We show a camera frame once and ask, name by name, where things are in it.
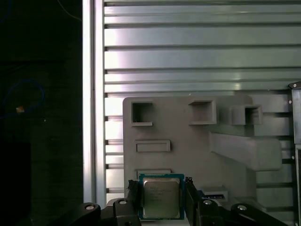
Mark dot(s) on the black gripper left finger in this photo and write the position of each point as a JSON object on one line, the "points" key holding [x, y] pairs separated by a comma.
{"points": [[131, 212]]}

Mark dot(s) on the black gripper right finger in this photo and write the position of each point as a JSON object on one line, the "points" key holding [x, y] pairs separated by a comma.
{"points": [[195, 212]]}

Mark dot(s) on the silver CPU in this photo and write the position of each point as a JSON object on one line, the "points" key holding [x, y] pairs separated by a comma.
{"points": [[161, 197]]}

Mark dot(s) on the RAM stick with blue label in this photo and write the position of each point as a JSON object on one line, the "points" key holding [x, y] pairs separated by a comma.
{"points": [[214, 195]]}

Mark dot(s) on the grey parts rack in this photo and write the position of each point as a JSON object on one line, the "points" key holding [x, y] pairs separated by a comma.
{"points": [[183, 146]]}

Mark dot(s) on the black PC case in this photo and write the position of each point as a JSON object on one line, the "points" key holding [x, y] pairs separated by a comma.
{"points": [[296, 113]]}

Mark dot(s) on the small orange object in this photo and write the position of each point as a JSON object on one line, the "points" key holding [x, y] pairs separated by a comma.
{"points": [[20, 109]]}

